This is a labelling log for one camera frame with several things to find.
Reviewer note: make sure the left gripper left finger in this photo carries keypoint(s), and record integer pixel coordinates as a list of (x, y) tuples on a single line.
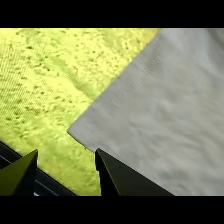
[(20, 176)]

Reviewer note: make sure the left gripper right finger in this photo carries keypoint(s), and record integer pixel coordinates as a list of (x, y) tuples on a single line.
[(123, 180)]

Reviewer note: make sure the white T-shirt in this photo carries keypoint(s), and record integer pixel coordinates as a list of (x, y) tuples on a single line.
[(160, 110)]

